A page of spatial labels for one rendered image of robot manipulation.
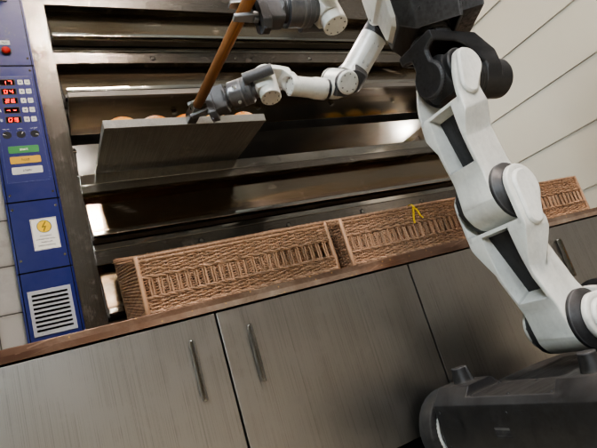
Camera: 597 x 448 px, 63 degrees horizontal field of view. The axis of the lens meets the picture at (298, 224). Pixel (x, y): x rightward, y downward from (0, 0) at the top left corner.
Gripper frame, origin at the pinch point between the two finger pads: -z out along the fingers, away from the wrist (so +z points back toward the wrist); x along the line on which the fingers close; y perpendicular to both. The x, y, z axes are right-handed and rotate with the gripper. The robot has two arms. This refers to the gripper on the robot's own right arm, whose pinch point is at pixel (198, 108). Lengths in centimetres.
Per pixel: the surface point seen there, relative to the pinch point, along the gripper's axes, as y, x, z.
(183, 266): 23, -52, -10
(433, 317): -9, -84, 48
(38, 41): -9, 52, -53
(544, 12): -241, 110, 243
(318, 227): 1, -49, 25
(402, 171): -87, -18, 68
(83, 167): -38, 13, -61
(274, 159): -52, -5, 14
